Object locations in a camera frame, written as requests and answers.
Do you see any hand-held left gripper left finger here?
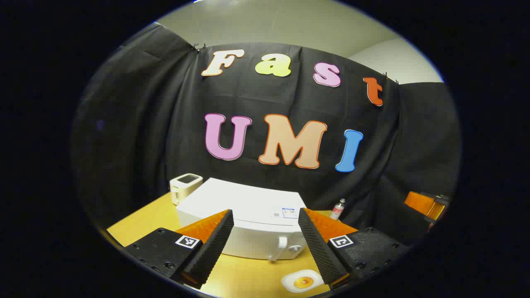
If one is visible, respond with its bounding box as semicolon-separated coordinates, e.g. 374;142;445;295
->
124;209;235;290

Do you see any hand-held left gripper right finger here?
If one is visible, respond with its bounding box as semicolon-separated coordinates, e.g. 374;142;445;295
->
298;208;411;290

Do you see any white microwave oven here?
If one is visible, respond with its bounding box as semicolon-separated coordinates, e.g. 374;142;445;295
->
176;178;309;261

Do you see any clear bottle with pink label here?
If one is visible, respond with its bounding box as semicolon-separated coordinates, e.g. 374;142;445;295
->
330;198;346;221

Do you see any white square plate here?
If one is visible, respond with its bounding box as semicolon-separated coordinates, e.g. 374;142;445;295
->
281;269;324;294

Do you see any white toaster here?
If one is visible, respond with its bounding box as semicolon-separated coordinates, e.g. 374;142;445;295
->
169;173;203;206

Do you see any black backdrop cloth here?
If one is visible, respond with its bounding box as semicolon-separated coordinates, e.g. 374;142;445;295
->
70;23;462;249

